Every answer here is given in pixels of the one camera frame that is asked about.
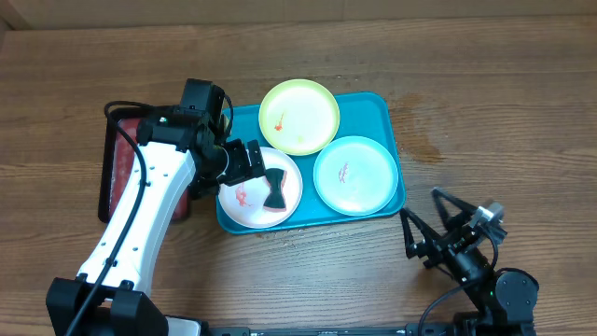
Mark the light blue plastic plate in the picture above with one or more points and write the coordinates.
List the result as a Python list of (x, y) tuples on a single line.
[(355, 176)]

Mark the teal plastic tray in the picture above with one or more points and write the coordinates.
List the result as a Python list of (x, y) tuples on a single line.
[(361, 113)]

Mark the red and green sponge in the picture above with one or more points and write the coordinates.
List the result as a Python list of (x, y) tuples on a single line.
[(275, 201)]

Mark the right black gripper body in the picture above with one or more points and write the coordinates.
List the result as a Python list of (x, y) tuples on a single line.
[(467, 264)]

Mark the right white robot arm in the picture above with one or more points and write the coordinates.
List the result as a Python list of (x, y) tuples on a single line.
[(504, 298)]

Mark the yellow-green plastic plate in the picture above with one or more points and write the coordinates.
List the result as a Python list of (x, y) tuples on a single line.
[(299, 117)]

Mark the white plastic plate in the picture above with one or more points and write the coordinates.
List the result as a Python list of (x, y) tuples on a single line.
[(240, 207)]

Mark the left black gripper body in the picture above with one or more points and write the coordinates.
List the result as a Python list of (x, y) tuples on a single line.
[(236, 171)]

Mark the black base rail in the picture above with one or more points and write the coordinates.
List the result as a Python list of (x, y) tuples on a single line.
[(326, 331)]

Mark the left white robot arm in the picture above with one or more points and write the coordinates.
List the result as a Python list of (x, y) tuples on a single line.
[(178, 149)]

